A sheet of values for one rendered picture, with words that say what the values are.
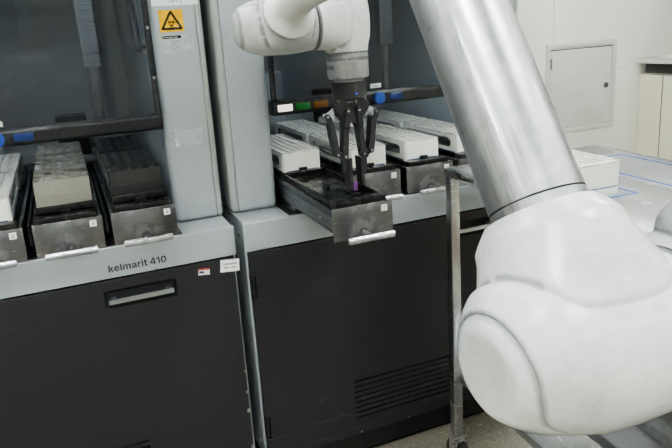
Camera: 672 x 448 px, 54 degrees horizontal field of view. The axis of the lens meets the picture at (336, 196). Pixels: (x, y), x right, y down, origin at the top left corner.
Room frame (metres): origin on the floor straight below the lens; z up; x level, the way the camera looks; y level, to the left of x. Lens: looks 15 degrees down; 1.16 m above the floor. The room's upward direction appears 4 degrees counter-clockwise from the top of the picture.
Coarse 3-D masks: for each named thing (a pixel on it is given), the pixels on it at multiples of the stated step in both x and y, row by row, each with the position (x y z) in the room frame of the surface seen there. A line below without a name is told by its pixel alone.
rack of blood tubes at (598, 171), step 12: (576, 156) 1.26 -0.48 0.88; (588, 156) 1.25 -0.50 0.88; (600, 156) 1.24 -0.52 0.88; (588, 168) 1.17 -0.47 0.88; (600, 168) 1.18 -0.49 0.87; (612, 168) 1.19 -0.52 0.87; (588, 180) 1.17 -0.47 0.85; (600, 180) 1.18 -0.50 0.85; (612, 180) 1.19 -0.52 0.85; (600, 192) 1.18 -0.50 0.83; (612, 192) 1.19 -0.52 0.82
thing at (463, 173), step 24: (456, 168) 1.49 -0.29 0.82; (624, 168) 1.39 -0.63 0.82; (648, 168) 1.37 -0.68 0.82; (456, 192) 1.49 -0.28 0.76; (624, 192) 1.19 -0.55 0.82; (648, 192) 1.18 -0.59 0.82; (456, 216) 1.49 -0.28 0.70; (648, 216) 1.04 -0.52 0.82; (456, 240) 1.49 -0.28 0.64; (456, 264) 1.49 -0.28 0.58; (456, 288) 1.49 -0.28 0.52; (456, 312) 1.49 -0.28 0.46; (456, 336) 1.49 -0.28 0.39; (456, 360) 1.49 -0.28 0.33; (456, 384) 1.49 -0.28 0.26; (456, 408) 1.49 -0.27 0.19; (456, 432) 1.49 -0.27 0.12
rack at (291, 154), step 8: (272, 136) 1.86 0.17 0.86; (280, 136) 1.85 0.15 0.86; (288, 136) 1.84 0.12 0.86; (272, 144) 1.72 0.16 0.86; (280, 144) 1.72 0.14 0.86; (288, 144) 1.71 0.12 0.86; (296, 144) 1.70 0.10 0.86; (304, 144) 1.69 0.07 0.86; (272, 152) 1.66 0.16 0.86; (280, 152) 1.60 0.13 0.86; (288, 152) 1.59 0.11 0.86; (296, 152) 1.60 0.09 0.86; (304, 152) 1.60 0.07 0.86; (312, 152) 1.61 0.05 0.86; (280, 160) 1.60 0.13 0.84; (288, 160) 1.59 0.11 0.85; (296, 160) 1.60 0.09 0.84; (304, 160) 1.60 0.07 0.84; (312, 160) 1.61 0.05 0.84; (280, 168) 1.61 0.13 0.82; (288, 168) 1.59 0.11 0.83; (296, 168) 1.60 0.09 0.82
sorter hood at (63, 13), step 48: (0, 0) 1.35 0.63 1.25; (48, 0) 1.38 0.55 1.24; (96, 0) 1.42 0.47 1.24; (144, 0) 1.45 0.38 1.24; (0, 48) 1.34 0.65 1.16; (48, 48) 1.38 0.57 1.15; (96, 48) 1.41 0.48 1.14; (144, 48) 1.45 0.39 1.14; (0, 96) 1.34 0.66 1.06; (48, 96) 1.37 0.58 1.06; (96, 96) 1.41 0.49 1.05; (144, 96) 1.44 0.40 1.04
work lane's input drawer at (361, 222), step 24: (312, 168) 1.61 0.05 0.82; (288, 192) 1.50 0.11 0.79; (312, 192) 1.38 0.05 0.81; (336, 192) 1.40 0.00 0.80; (360, 192) 1.39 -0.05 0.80; (312, 216) 1.36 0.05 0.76; (336, 216) 1.25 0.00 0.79; (360, 216) 1.27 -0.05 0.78; (384, 216) 1.29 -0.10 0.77; (336, 240) 1.25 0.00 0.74; (360, 240) 1.22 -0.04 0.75
